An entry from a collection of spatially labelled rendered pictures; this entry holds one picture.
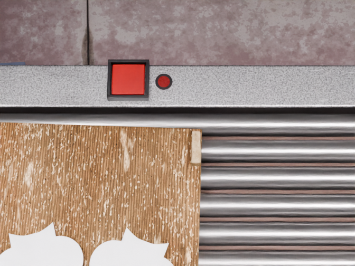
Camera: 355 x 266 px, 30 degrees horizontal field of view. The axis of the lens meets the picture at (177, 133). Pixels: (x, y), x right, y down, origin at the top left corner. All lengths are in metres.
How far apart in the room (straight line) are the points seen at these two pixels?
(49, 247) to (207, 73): 0.42
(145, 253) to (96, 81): 0.34
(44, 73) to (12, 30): 1.10
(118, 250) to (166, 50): 1.23
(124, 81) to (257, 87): 0.24
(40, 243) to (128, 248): 0.15
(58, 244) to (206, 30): 1.30
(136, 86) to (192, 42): 1.07
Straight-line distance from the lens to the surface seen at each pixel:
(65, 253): 1.14
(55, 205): 1.17
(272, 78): 1.25
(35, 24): 2.35
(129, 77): 1.22
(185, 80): 1.23
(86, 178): 1.17
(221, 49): 2.26
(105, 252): 1.13
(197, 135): 1.15
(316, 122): 1.23
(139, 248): 1.13
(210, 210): 1.17
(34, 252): 1.15
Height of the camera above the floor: 2.06
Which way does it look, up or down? 73 degrees down
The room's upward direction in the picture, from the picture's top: 1 degrees counter-clockwise
